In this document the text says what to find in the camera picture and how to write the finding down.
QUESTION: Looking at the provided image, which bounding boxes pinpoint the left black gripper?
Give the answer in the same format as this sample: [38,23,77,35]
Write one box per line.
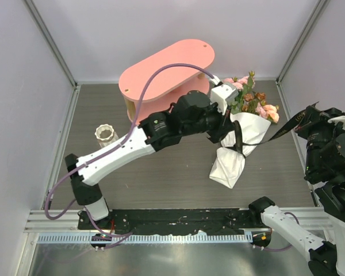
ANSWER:
[182,100,236,141]

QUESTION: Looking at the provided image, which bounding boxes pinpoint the black ribbon gold lettering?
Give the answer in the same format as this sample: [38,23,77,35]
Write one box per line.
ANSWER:
[231,106,320,159]

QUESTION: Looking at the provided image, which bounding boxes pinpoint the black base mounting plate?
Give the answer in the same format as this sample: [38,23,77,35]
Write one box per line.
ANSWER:
[95,208,267,236]

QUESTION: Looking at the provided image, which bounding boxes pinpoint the pink three-tier wooden shelf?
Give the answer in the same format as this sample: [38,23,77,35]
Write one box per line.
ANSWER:
[118,39,215,122]

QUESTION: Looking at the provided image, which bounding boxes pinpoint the pink artificial flower bouquet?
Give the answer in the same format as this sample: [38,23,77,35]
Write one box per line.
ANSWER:
[223,71,279,124]

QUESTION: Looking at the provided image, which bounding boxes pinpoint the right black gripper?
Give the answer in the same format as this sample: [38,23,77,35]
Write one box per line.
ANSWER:
[292,105,345,175]

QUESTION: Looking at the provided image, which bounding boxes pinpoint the white wrapping paper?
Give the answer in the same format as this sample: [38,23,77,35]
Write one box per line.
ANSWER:
[209,112,271,189]

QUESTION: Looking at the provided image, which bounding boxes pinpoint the white ribbed ceramic vase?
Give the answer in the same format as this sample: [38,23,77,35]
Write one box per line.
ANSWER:
[94,124,119,148]

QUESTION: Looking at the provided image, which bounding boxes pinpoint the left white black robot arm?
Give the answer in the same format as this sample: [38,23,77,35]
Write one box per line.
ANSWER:
[65,87,235,229]

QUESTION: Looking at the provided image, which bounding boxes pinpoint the slotted white cable duct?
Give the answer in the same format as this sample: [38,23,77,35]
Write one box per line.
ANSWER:
[37,231,252,244]

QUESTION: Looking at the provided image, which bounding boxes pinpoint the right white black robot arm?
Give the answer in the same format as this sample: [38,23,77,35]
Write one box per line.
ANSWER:
[248,105,345,275]

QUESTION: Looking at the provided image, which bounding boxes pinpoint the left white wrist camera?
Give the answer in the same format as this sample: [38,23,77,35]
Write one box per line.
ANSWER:
[210,75,239,115]

